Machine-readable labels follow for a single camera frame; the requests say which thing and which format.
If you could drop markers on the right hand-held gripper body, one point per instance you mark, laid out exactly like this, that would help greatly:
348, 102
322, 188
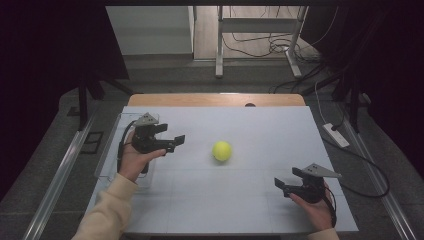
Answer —
310, 190

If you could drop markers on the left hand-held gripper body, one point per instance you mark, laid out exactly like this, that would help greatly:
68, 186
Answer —
145, 140

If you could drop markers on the clear plastic container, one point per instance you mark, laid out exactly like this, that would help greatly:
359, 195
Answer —
111, 160

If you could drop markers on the yellow tennis ball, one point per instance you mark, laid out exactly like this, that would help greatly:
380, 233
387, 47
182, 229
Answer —
222, 151

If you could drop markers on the person's right hand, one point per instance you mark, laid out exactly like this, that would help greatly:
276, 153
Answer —
315, 213

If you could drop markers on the person's left hand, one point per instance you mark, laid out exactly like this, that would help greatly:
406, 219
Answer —
133, 163

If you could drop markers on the wooden table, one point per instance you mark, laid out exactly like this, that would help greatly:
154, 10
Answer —
200, 100

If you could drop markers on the white board mat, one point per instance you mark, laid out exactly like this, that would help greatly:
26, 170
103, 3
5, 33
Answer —
233, 206

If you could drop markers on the white power strip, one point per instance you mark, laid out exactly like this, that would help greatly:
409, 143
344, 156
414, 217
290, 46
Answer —
336, 136

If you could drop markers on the dark floor socket plate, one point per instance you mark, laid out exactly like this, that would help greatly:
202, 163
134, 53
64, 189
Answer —
92, 142

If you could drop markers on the black metal stand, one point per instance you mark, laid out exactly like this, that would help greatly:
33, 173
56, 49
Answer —
353, 100
83, 100

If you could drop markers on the white cabinet panel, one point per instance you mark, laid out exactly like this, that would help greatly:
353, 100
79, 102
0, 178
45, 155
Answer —
150, 30

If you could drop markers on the dark curtain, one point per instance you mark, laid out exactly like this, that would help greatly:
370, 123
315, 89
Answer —
390, 66
40, 66

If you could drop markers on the metal floor rail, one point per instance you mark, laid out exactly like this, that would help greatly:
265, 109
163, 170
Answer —
56, 180
383, 186

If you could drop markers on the white metal desk frame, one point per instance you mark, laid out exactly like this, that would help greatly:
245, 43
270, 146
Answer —
220, 40

